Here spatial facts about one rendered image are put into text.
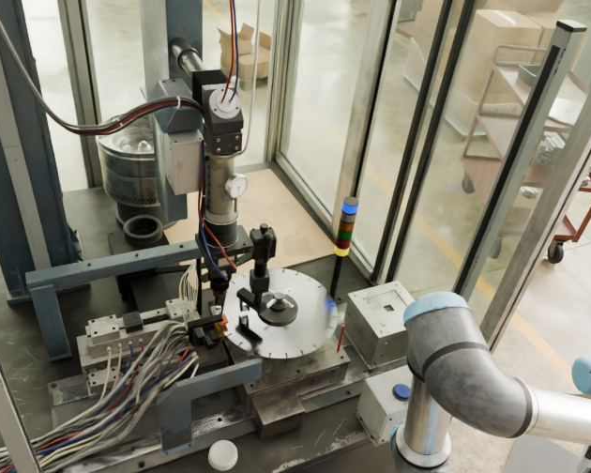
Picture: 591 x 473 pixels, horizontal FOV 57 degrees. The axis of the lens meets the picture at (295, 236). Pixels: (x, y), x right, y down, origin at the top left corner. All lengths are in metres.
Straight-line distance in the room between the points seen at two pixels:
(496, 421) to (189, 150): 0.74
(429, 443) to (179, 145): 0.78
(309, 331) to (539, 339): 1.86
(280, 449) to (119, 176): 1.00
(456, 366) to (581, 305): 2.58
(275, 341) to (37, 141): 0.81
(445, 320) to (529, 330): 2.20
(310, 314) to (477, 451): 1.27
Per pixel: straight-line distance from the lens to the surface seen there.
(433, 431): 1.16
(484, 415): 0.90
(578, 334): 3.25
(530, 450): 2.62
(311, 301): 1.51
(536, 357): 3.00
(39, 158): 1.61
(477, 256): 1.38
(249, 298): 1.39
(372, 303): 1.62
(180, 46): 1.28
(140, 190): 1.88
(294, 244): 1.99
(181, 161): 1.13
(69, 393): 1.59
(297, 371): 1.48
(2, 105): 1.49
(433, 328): 0.93
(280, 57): 2.27
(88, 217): 2.15
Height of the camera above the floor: 2.02
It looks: 39 degrees down
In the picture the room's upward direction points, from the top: 7 degrees clockwise
